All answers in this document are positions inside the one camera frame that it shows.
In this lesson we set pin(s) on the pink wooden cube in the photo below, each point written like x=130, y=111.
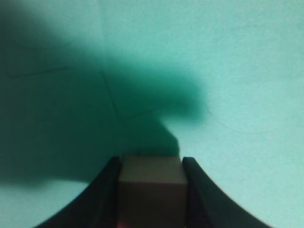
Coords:
x=152, y=193

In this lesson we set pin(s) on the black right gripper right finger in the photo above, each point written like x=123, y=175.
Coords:
x=208, y=206

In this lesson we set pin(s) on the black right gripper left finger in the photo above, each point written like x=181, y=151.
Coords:
x=96, y=206

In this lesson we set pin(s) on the green cloth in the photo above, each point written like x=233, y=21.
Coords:
x=218, y=80

